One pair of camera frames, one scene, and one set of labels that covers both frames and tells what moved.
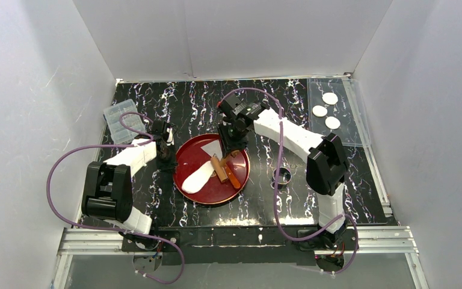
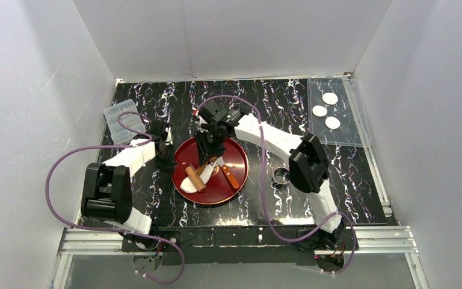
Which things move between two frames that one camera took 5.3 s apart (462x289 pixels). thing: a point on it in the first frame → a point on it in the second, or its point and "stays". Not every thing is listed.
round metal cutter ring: x=284 y=175 stays
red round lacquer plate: x=190 y=155 stays
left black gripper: x=165 y=149 stays
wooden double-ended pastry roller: x=218 y=165 → x=195 y=176
